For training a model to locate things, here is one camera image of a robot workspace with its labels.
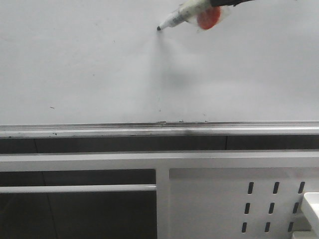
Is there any white whiteboard marker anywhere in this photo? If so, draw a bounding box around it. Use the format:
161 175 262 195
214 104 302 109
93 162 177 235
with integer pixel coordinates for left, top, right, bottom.
157 0 212 31

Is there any white lower plastic tray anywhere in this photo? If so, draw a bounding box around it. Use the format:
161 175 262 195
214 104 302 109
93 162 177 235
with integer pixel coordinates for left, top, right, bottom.
292 231 319 239

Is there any red round magnet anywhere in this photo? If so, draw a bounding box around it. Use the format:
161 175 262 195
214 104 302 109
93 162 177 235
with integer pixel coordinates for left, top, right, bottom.
196 6 222 30

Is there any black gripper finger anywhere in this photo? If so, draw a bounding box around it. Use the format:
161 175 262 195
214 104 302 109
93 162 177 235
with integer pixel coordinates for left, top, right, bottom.
210 0 251 7

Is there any white plastic tray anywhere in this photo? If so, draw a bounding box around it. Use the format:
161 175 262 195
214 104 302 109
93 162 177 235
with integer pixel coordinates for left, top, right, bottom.
292 231 319 239
301 192 319 238

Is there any white perforated pegboard panel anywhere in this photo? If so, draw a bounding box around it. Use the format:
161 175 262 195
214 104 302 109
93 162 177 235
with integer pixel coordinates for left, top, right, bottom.
169 168 319 239

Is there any white whiteboard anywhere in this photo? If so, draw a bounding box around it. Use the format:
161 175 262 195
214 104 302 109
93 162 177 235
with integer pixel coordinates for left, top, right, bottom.
0 0 319 125

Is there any white metal stand frame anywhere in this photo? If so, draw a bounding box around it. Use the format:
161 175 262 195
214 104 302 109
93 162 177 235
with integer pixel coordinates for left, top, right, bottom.
0 151 319 239

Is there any aluminium whiteboard tray rail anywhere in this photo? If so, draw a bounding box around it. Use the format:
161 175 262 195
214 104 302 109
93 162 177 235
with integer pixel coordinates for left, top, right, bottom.
0 121 319 139

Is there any white upper plastic tray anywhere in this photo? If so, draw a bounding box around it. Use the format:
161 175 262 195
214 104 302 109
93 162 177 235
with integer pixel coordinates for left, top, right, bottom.
301 192 319 238

